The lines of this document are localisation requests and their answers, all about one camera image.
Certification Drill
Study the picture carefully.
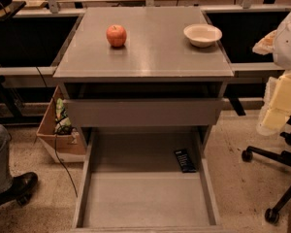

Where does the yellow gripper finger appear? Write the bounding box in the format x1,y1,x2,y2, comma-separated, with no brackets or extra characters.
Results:
252,30,276,55
256,71,291,136

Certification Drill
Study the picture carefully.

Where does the dark blue rxbar wrapper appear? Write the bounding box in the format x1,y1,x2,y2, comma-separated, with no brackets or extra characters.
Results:
174,149,197,173

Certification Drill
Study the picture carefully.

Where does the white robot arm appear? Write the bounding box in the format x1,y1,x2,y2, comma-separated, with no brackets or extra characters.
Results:
252,12,291,136

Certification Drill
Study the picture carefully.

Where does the closed grey top drawer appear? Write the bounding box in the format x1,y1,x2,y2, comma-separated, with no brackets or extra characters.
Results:
64,98,223,127

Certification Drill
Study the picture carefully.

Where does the open grey middle drawer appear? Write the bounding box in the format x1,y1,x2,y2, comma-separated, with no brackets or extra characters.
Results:
72,130,224,233

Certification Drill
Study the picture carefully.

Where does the white bowl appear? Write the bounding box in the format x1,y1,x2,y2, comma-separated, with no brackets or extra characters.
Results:
183,24,222,48

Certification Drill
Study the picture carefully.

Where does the red apple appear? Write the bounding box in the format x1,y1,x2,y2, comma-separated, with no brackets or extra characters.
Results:
106,24,127,48

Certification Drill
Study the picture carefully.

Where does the green snack bag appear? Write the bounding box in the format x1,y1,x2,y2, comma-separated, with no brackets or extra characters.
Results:
54,98,72,135

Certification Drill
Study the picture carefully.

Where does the cardboard box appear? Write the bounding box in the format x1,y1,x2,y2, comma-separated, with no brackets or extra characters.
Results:
36,86,86,163

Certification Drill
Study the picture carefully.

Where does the black leather shoe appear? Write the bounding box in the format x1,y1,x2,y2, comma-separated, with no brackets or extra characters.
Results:
0,172,38,206

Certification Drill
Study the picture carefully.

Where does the black floor cable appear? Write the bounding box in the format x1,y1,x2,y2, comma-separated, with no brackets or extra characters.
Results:
34,66,79,198

